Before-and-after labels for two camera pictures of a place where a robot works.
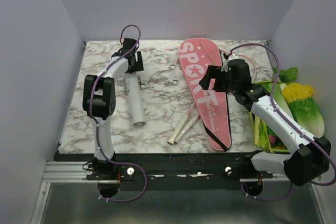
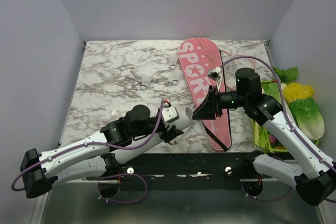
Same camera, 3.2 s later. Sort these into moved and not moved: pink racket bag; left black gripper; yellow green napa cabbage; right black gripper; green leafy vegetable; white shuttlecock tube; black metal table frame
Moved: white shuttlecock tube; right black gripper; left black gripper
Not moved: green leafy vegetable; pink racket bag; black metal table frame; yellow green napa cabbage
